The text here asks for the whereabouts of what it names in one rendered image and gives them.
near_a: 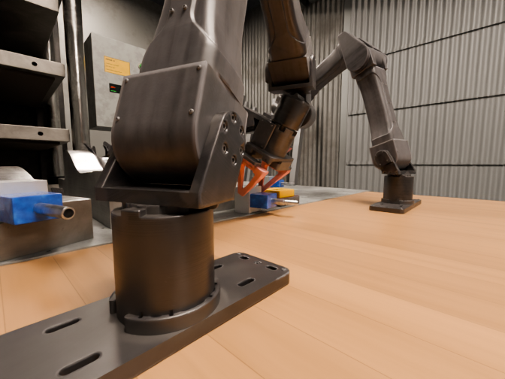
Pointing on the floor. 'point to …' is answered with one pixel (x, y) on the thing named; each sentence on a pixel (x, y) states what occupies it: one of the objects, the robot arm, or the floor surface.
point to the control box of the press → (107, 76)
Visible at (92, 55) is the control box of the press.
